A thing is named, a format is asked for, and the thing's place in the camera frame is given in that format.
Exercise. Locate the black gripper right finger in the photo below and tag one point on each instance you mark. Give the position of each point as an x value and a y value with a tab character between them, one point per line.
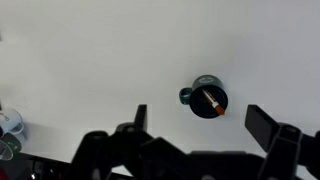
260	125

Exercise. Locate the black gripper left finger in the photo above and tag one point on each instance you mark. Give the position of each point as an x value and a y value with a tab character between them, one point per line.
141	117

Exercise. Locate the dark mug with white logo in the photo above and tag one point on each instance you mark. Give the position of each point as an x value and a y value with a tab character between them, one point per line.
9	145

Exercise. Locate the dark teal mug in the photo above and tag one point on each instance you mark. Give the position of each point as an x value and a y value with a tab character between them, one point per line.
207	100

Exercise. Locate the black side platform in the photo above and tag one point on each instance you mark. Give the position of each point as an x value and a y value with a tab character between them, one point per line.
23	166

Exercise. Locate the white marker with orange cap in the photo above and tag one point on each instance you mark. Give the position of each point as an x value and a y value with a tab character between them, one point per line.
213	102

